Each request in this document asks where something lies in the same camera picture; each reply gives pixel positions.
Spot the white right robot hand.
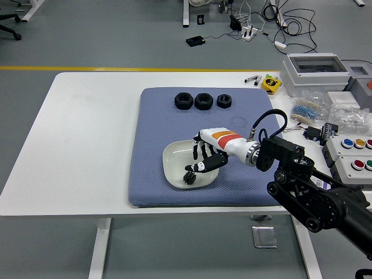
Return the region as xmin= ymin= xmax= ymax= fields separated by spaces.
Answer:
xmin=184 ymin=127 xmax=251 ymax=174

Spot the small black gear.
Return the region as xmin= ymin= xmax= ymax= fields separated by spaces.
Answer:
xmin=182 ymin=171 xmax=198 ymax=186

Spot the small black hex nut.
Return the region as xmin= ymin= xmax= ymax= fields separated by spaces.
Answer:
xmin=216 ymin=94 xmax=233 ymax=109

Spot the large black hex nut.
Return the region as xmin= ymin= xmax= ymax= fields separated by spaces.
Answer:
xmin=174 ymin=92 xmax=194 ymax=110
xmin=194 ymin=92 xmax=214 ymax=110

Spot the grey blue-yellow-red button box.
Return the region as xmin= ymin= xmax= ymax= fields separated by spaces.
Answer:
xmin=321 ymin=135 xmax=372 ymax=168

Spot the small white box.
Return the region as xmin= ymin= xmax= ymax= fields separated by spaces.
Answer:
xmin=325 ymin=91 xmax=358 ymax=110

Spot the grey box orange button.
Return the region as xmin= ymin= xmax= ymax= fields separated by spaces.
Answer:
xmin=345 ymin=65 xmax=372 ymax=111

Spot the white square dish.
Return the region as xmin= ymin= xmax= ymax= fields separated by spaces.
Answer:
xmin=162 ymin=139 xmax=220 ymax=189

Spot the blue-grey quilted mat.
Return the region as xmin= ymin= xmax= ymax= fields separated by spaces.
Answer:
xmin=127 ymin=86 xmax=299 ymax=209

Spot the yellow tape measure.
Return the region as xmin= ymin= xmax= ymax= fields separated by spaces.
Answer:
xmin=260 ymin=74 xmax=283 ymax=95

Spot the resistor tape bundle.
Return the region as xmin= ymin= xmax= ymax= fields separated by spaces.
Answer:
xmin=290 ymin=97 xmax=328 ymax=122

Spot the metal floor plate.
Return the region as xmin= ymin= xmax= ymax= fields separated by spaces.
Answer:
xmin=252 ymin=226 xmax=278 ymax=249

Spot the purple white label card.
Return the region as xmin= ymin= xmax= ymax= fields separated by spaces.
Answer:
xmin=314 ymin=177 xmax=334 ymax=191

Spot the black circuit module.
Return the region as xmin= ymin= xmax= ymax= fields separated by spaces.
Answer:
xmin=319 ymin=122 xmax=339 ymax=146

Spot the black power adapter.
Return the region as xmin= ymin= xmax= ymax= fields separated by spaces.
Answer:
xmin=185 ymin=35 xmax=206 ymax=47

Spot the white power strip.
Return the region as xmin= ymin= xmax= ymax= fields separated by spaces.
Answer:
xmin=241 ymin=25 xmax=259 ymax=42

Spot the black charger block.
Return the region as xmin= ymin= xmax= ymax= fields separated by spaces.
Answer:
xmin=229 ymin=14 xmax=242 ymax=31

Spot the clear plastic bag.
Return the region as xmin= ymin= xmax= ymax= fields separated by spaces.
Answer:
xmin=328 ymin=103 xmax=372 ymax=134

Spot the white desk leg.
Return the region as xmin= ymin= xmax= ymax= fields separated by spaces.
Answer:
xmin=182 ymin=0 xmax=191 ymax=28

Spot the white desk foot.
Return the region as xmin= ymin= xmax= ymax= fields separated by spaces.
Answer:
xmin=22 ymin=0 xmax=46 ymax=22
xmin=269 ymin=0 xmax=288 ymax=28

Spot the white table leg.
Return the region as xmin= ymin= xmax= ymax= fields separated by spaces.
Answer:
xmin=292 ymin=216 xmax=323 ymax=279
xmin=88 ymin=217 xmax=112 ymax=279

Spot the black office chair base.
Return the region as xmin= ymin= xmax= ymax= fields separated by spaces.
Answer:
xmin=0 ymin=13 xmax=23 ymax=41

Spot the black servo with wires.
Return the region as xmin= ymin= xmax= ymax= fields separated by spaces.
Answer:
xmin=283 ymin=123 xmax=323 ymax=143

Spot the grey clear-lid enclosure box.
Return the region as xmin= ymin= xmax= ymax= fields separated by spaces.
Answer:
xmin=280 ymin=52 xmax=353 ymax=98

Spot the black cable tangle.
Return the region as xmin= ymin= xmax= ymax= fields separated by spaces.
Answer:
xmin=261 ymin=0 xmax=319 ymax=55

